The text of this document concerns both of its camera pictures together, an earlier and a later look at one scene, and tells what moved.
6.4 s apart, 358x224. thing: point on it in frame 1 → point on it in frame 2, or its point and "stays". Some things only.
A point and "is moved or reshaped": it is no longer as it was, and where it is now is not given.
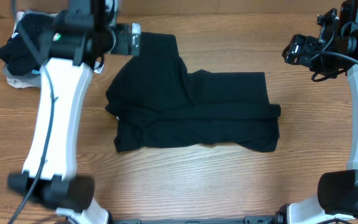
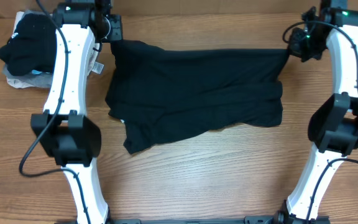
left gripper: x=124 y=46 → x=117 y=34
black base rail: x=248 y=219 stays
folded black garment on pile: x=17 y=54 stays
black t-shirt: x=157 y=102 is moved or reshaped
